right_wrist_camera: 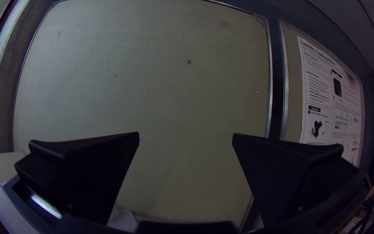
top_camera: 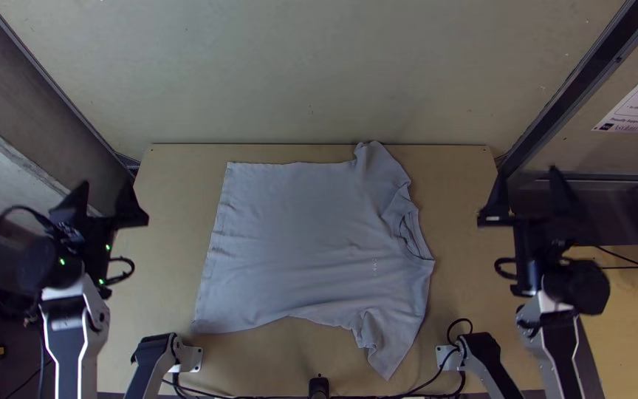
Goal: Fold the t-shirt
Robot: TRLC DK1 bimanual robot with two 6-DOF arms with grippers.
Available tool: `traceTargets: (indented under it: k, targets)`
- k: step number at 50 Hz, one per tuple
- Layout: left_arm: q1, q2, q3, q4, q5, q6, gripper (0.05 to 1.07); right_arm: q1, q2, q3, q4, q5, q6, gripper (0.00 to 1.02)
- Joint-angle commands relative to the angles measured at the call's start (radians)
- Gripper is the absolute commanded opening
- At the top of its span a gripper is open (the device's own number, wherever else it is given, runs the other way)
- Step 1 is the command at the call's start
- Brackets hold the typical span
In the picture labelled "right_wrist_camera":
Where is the white paper poster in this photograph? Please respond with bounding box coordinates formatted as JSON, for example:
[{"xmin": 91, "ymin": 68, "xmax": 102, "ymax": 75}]
[{"xmin": 297, "ymin": 36, "xmax": 365, "ymax": 167}]

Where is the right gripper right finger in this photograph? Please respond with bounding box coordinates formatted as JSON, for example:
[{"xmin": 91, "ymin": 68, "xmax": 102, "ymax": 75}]
[{"xmin": 232, "ymin": 133, "xmax": 360, "ymax": 225}]

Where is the grey t-shirt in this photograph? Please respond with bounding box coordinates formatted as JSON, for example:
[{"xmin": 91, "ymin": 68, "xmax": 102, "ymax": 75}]
[{"xmin": 107, "ymin": 204, "xmax": 139, "ymax": 233}]

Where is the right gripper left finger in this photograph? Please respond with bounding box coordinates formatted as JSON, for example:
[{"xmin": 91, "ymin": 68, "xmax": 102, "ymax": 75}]
[{"xmin": 14, "ymin": 131, "xmax": 140, "ymax": 225}]

